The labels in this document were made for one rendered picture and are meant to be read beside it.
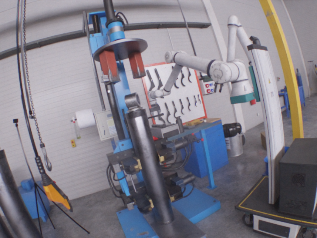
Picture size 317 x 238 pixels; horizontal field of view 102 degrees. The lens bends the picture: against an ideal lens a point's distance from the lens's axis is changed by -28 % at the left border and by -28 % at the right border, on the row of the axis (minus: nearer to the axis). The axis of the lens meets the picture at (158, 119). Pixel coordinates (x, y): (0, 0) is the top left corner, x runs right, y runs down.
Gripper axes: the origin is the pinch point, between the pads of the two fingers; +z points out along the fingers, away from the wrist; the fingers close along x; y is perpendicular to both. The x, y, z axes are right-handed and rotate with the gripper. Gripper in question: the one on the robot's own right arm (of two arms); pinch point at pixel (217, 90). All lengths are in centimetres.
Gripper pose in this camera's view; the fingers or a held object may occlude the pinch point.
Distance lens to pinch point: 217.4
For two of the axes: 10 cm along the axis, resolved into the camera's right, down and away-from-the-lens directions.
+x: 7.3, -1.3, 6.7
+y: 6.7, 3.1, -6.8
